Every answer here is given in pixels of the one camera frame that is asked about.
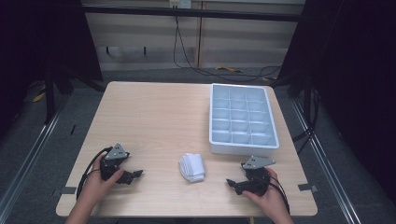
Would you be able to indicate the white wall socket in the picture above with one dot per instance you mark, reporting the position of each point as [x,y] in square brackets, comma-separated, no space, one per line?
[180,3]

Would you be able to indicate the person's right hand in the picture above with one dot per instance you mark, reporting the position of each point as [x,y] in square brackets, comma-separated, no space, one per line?
[270,199]

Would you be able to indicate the white folded cloth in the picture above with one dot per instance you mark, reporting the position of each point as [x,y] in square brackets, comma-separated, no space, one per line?
[192,167]

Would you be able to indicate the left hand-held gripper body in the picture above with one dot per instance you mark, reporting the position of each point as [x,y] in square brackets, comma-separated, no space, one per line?
[115,157]

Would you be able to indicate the white divided storage box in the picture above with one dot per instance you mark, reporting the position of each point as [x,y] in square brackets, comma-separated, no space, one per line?
[241,119]

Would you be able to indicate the black curtain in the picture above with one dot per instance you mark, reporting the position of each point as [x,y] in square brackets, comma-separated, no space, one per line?
[43,40]
[351,77]

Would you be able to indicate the grey tape piece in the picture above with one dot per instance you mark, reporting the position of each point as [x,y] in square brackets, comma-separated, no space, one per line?
[307,187]
[68,190]

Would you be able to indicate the yellow strip on floor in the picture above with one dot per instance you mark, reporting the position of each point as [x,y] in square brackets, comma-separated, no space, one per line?
[229,68]

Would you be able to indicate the black horizontal bar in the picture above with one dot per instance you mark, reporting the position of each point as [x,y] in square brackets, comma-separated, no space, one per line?
[193,13]

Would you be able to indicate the yellow tape scrap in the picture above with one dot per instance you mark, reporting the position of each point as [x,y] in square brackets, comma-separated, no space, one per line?
[39,97]

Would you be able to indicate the metal floor rail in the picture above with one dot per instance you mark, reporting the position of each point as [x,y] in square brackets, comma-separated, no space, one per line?
[28,155]
[323,161]

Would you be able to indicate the person's left hand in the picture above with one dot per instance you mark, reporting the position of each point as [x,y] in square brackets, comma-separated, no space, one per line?
[99,183]

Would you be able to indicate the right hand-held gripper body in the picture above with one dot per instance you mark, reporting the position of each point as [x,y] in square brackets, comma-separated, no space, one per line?
[257,177]

